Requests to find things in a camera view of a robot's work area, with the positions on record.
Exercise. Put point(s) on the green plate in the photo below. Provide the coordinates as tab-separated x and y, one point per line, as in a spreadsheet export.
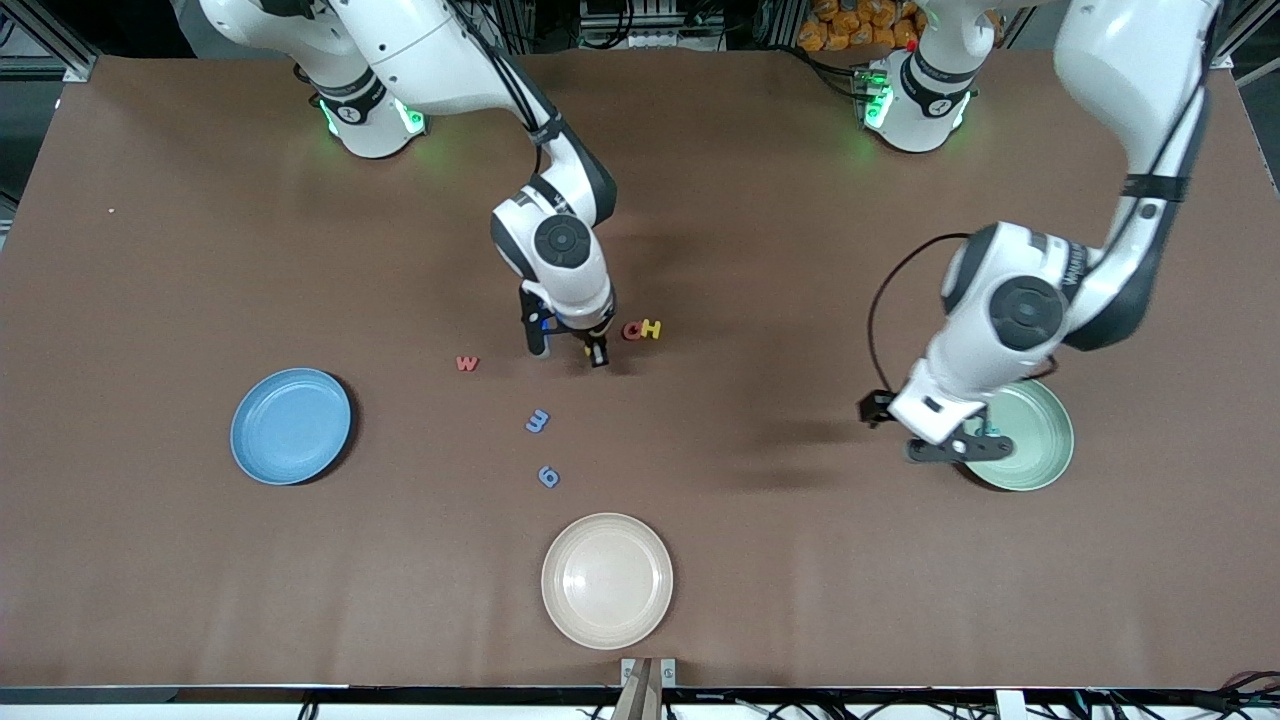
1040	440

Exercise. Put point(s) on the background equipment rack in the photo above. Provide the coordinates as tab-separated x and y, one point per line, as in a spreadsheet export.
650	30

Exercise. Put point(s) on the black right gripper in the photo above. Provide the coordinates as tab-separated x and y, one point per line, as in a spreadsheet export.
596	349

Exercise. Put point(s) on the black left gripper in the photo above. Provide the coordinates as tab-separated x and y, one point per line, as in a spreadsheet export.
877	405

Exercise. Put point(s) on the metal table edge bracket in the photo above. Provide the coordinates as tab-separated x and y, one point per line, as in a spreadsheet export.
630	668

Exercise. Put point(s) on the blue plate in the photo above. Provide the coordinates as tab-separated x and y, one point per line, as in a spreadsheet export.
290	440

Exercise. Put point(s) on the orange objects pile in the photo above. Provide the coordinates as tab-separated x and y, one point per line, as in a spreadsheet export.
835	30

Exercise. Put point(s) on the beige plate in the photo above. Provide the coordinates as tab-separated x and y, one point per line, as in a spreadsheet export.
607	585

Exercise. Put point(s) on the blue foam letter m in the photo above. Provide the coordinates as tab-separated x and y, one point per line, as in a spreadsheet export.
545	421

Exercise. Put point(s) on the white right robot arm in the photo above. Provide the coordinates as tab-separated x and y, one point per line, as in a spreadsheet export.
420	50

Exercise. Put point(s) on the yellow foam letter H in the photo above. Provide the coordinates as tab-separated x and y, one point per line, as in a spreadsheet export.
651	329

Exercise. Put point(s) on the aluminium frame post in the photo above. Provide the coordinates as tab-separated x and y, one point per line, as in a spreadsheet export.
78	68
1240	45

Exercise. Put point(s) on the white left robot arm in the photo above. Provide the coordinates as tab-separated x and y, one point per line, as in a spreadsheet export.
1130	60

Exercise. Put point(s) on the blue foam letter g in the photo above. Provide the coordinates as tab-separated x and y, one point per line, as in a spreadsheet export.
543	476

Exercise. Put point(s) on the brown table cover mat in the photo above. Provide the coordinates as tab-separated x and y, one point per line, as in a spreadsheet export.
800	560

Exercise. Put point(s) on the red foam letter Q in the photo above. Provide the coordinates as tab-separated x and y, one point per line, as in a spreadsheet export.
626	331

